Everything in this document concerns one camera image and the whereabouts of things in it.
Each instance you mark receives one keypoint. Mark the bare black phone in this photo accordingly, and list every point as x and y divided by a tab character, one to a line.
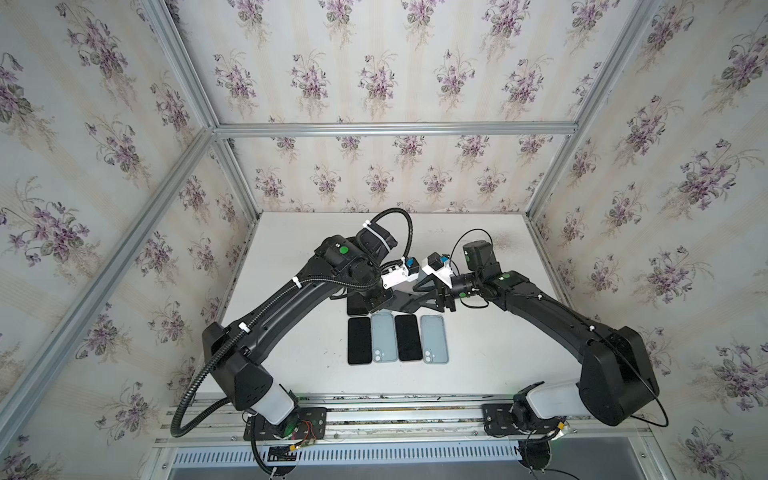
359	345
356	306

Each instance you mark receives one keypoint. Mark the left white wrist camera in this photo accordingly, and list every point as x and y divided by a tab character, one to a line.
402	271

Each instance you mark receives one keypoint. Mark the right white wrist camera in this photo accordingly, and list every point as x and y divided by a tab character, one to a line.
440	267

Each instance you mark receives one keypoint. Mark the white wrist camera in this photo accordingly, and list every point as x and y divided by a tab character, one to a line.
440	267
402	271

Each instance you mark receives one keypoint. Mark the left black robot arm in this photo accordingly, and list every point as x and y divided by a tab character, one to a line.
237	351

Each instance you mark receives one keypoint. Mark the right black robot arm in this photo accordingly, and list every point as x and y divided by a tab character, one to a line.
616	378

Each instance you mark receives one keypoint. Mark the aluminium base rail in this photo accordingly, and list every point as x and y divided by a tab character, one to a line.
356	419

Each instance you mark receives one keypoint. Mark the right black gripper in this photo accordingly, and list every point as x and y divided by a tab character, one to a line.
447	292

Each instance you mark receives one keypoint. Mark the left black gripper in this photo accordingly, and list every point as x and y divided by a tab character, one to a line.
391	294

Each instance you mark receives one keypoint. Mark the aluminium cage frame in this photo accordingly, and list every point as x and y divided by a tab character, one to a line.
140	139

